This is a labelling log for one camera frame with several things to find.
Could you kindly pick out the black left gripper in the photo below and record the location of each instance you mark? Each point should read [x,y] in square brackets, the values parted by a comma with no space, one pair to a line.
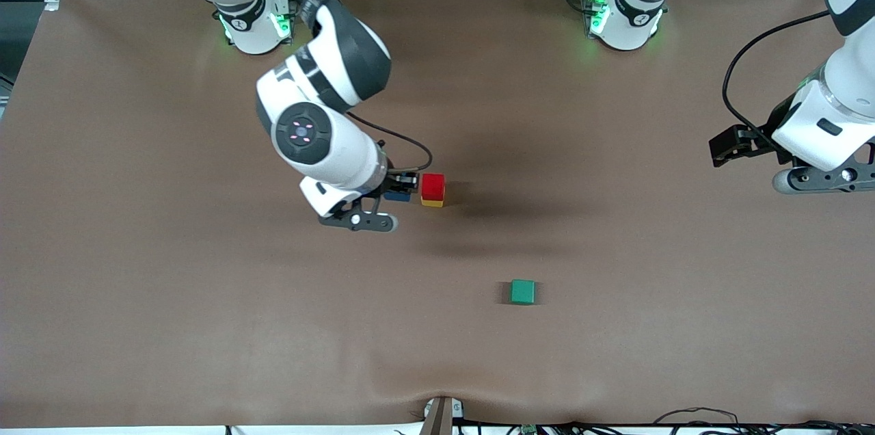
[767,137]

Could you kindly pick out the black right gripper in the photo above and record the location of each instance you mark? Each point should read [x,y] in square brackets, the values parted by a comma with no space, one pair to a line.
[394,184]

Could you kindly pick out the blue wooden cube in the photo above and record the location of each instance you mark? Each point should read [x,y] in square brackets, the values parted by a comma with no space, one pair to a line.
[398,196]

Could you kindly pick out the red wooden cube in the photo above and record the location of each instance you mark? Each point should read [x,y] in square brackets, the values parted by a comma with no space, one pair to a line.
[433,186]

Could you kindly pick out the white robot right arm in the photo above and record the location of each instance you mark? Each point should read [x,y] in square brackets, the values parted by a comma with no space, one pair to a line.
[321,154]

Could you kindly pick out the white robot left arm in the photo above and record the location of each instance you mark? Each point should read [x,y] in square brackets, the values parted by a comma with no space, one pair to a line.
[847,79]

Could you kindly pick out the yellow wooden cube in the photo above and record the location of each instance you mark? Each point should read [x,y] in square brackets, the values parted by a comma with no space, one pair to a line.
[432,203]

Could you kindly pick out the green wooden cube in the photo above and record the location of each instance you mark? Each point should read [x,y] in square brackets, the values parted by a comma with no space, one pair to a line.
[523,292]

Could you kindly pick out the brown table cover sheet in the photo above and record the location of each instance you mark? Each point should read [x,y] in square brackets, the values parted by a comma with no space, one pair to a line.
[437,353]

